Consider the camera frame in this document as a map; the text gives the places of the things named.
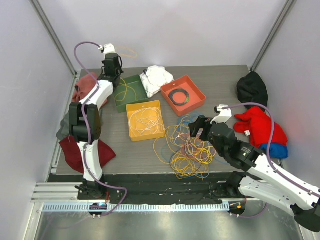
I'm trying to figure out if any yellow thin cable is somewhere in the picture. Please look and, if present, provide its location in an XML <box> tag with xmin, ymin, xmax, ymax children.
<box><xmin>114</xmin><ymin>45</ymin><xmax>218</xmax><ymax>180</ymax></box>

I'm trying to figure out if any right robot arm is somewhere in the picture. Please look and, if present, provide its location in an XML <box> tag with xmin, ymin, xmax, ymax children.
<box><xmin>188</xmin><ymin>115</ymin><xmax>320</xmax><ymax>233</ymax></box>

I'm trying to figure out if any green plastic tray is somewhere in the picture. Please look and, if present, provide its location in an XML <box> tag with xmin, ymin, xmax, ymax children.
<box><xmin>113</xmin><ymin>75</ymin><xmax>149</xmax><ymax>113</ymax></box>

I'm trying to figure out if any orange plastic tray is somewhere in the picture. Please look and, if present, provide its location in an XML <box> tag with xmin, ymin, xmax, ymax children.
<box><xmin>160</xmin><ymin>75</ymin><xmax>206</xmax><ymax>117</ymax></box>

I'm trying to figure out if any pink cloth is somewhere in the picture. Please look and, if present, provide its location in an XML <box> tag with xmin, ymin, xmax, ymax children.
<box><xmin>71</xmin><ymin>72</ymin><xmax>98</xmax><ymax>103</ymax></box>

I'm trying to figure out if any white crumpled cloth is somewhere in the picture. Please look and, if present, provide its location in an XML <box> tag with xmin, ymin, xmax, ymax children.
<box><xmin>139</xmin><ymin>65</ymin><xmax>174</xmax><ymax>99</ymax></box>

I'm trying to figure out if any yellow plastic tray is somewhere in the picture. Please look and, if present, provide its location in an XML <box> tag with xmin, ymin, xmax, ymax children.
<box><xmin>126</xmin><ymin>100</ymin><xmax>165</xmax><ymax>142</ymax></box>

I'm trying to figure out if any black cloth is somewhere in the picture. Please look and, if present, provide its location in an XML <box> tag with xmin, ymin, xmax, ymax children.
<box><xmin>236</xmin><ymin>71</ymin><xmax>268</xmax><ymax>107</ymax></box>

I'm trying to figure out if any blue cloth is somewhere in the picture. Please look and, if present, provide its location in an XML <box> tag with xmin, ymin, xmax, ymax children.
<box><xmin>269</xmin><ymin>143</ymin><xmax>289</xmax><ymax>159</ymax></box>

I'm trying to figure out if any grey cloth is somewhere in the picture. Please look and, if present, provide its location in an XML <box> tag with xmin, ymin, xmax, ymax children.
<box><xmin>56</xmin><ymin>108</ymin><xmax>105</xmax><ymax>141</ymax></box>

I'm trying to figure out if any dark red cloth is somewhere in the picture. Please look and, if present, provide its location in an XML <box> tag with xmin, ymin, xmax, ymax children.
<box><xmin>59</xmin><ymin>135</ymin><xmax>116</xmax><ymax>174</ymax></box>

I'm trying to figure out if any blue thin cable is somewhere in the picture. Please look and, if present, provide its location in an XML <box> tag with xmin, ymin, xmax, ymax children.
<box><xmin>159</xmin><ymin>113</ymin><xmax>231</xmax><ymax>179</ymax></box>

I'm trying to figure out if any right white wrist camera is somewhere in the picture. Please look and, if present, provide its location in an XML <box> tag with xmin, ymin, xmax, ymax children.
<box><xmin>210</xmin><ymin>104</ymin><xmax>232</xmax><ymax>124</ymax></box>

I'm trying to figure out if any pink thin cable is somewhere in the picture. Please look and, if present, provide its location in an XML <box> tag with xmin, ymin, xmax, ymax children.
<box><xmin>178</xmin><ymin>134</ymin><xmax>216</xmax><ymax>161</ymax></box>

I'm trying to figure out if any black coiled cable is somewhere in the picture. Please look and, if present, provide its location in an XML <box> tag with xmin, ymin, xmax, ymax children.
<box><xmin>167</xmin><ymin>88</ymin><xmax>191</xmax><ymax>106</ymax></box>

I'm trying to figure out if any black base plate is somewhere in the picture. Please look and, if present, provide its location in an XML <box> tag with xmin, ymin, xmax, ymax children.
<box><xmin>48</xmin><ymin>172</ymin><xmax>244</xmax><ymax>205</ymax></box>

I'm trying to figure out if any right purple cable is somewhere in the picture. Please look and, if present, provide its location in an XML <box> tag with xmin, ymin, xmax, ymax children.
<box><xmin>226</xmin><ymin>102</ymin><xmax>320</xmax><ymax>219</ymax></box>

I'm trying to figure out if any left aluminium frame post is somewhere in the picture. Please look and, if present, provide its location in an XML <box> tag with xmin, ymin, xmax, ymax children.
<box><xmin>28</xmin><ymin>0</ymin><xmax>78</xmax><ymax>77</ymax></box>

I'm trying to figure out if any aluminium frame post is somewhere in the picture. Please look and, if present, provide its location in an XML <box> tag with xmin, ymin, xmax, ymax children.
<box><xmin>28</xmin><ymin>0</ymin><xmax>78</xmax><ymax>77</ymax></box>
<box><xmin>249</xmin><ymin>0</ymin><xmax>297</xmax><ymax>72</ymax></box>

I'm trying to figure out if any slotted cable duct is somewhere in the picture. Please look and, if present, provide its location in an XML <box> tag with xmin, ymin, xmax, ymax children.
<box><xmin>42</xmin><ymin>202</ymin><xmax>230</xmax><ymax>213</ymax></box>

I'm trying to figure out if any right aluminium frame post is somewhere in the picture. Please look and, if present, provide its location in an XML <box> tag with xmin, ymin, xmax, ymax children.
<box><xmin>249</xmin><ymin>0</ymin><xmax>297</xmax><ymax>72</ymax></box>

